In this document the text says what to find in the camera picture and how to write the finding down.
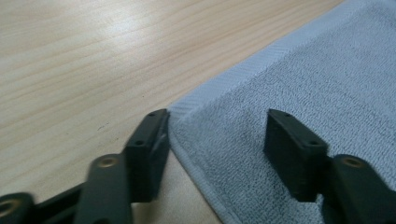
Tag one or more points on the light blue terry towel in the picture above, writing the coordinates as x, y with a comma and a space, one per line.
295, 109

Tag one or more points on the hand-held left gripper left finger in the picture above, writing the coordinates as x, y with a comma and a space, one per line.
146, 155

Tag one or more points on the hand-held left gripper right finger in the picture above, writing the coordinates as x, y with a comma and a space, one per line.
295, 155

